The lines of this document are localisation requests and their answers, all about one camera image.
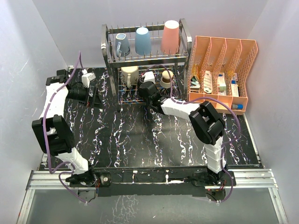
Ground yellow striped packet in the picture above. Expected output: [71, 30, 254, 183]
[192, 64, 199, 81]

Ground cream floral mug green inside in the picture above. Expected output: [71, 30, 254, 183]
[121, 66, 139, 88]

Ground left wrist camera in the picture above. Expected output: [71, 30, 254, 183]
[81, 69, 96, 88]

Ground white blue medicine box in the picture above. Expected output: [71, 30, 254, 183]
[231, 72, 239, 97]

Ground white red medicine box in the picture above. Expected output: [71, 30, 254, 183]
[217, 72, 227, 95]

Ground grey-blue handled mug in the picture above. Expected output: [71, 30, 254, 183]
[115, 33, 130, 57]

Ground steel two-tier dish rack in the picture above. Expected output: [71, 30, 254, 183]
[100, 18, 192, 112]

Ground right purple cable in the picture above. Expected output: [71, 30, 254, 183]
[141, 64, 242, 205]

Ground pink plastic cup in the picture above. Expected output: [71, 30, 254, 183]
[160, 20, 179, 55]

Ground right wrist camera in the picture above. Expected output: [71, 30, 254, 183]
[141, 71, 155, 83]

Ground light blue plastic cup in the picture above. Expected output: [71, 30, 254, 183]
[135, 27, 151, 56]

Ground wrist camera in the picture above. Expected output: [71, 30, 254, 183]
[141, 71, 155, 83]
[81, 69, 96, 88]

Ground orange plastic file organizer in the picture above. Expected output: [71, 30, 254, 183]
[187, 36, 258, 115]

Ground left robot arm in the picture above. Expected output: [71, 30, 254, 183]
[32, 69, 102, 187]

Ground cream and brown steel cup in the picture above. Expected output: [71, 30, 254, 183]
[160, 70, 174, 89]

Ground teal white small items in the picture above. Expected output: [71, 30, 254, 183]
[190, 77, 201, 92]

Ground clear plastic cup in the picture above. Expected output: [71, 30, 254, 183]
[88, 85, 97, 98]

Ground blue capped small bottle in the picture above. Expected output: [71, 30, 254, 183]
[231, 104, 243, 110]

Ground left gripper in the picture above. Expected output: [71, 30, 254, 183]
[66, 84, 105, 110]

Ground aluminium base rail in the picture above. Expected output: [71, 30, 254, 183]
[17, 168, 288, 224]

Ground white leaflet packet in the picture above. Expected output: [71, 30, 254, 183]
[203, 70, 213, 94]

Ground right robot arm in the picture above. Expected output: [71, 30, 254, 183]
[137, 81, 234, 188]

